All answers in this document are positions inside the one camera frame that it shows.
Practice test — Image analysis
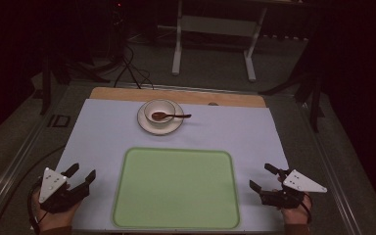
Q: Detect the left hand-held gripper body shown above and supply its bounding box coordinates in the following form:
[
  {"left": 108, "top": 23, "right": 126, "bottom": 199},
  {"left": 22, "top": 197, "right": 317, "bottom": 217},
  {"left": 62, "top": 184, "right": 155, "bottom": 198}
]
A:
[{"left": 38, "top": 166, "right": 90, "bottom": 214}]

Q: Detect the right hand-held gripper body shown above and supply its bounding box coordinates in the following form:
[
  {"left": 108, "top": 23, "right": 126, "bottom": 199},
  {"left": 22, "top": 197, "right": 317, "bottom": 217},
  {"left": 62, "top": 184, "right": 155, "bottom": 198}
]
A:
[{"left": 258, "top": 168, "right": 328, "bottom": 211}]

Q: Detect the white ceramic bowl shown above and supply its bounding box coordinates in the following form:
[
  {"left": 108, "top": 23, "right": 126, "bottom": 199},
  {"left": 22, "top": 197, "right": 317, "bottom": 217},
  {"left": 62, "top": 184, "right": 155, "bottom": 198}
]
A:
[{"left": 143, "top": 99, "right": 176, "bottom": 125}]

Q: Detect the white ceramic saucer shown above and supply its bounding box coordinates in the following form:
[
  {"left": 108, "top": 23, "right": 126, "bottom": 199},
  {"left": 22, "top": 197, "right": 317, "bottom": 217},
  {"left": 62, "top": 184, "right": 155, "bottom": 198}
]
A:
[{"left": 136, "top": 98, "right": 185, "bottom": 136}]

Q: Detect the brown wooden spoon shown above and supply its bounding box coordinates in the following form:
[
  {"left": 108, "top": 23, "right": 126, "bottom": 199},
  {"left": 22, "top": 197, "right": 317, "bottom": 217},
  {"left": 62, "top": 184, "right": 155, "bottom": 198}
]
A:
[{"left": 151, "top": 111, "right": 193, "bottom": 122}]

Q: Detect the person's right hand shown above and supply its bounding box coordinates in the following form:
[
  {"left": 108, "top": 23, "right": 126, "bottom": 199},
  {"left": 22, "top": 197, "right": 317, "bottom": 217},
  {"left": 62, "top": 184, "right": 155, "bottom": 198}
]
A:
[{"left": 277, "top": 175, "right": 313, "bottom": 226}]

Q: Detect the person's left hand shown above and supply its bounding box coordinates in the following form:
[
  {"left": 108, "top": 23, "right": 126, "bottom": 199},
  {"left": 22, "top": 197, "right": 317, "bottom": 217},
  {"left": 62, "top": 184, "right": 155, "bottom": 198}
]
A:
[{"left": 31, "top": 190, "right": 82, "bottom": 233}]

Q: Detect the white table mat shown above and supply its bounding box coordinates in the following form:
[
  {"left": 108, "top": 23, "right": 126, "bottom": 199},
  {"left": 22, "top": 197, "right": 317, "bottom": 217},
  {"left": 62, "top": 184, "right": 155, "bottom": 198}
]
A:
[{"left": 54, "top": 98, "right": 290, "bottom": 233}]

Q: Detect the green tray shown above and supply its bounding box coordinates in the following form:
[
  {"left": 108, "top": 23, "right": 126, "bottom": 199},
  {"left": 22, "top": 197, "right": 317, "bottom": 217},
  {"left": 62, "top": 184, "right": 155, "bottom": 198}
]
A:
[{"left": 112, "top": 147, "right": 241, "bottom": 230}]

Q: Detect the black metal stand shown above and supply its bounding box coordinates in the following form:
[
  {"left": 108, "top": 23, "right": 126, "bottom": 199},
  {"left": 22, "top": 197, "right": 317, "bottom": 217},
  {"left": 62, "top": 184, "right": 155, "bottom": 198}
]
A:
[
  {"left": 38, "top": 48, "right": 70, "bottom": 116},
  {"left": 258, "top": 13, "right": 326, "bottom": 133}
]

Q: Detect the white metal stand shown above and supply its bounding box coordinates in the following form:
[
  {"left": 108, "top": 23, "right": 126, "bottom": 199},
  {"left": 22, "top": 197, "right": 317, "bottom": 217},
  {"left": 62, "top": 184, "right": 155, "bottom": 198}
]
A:
[{"left": 171, "top": 0, "right": 268, "bottom": 82}]

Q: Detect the black floor bracket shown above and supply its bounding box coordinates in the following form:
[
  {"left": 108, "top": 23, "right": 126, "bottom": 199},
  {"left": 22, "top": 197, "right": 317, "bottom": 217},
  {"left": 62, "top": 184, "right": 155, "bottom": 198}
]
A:
[{"left": 47, "top": 114, "right": 71, "bottom": 128}]

